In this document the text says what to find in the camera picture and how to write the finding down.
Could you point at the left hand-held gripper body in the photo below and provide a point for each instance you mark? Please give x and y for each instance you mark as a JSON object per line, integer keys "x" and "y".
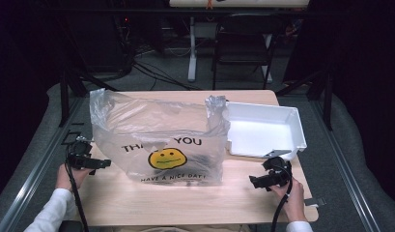
{"x": 78, "y": 153}

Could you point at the black folding chair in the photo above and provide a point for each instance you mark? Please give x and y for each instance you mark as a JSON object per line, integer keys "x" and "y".
{"x": 241, "y": 48}

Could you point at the white desk leg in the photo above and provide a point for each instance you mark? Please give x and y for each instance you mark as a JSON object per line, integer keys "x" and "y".
{"x": 192, "y": 48}

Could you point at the person's left hand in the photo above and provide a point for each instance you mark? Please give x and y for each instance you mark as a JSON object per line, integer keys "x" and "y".
{"x": 71, "y": 179}

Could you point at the white plastic tray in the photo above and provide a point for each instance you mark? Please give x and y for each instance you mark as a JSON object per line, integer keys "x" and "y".
{"x": 262, "y": 129}

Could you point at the clear smiley-print plastic bag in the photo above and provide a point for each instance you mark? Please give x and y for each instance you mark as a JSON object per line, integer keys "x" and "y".
{"x": 172, "y": 129}

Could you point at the black snack box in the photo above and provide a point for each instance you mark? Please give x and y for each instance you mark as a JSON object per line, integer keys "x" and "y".
{"x": 200, "y": 160}

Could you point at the black metal stand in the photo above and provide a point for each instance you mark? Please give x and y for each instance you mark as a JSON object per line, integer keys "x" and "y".
{"x": 65, "y": 93}
{"x": 327, "y": 96}

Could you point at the small grey tape strip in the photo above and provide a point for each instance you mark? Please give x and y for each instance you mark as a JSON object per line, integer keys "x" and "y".
{"x": 315, "y": 202}

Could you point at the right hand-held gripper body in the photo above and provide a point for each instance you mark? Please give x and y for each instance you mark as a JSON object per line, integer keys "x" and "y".
{"x": 279, "y": 172}

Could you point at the aluminium rail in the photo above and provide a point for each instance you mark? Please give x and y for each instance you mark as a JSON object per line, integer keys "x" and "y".
{"x": 346, "y": 167}
{"x": 40, "y": 167}

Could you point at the person's right hand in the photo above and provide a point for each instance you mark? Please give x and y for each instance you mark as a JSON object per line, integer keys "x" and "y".
{"x": 293, "y": 201}

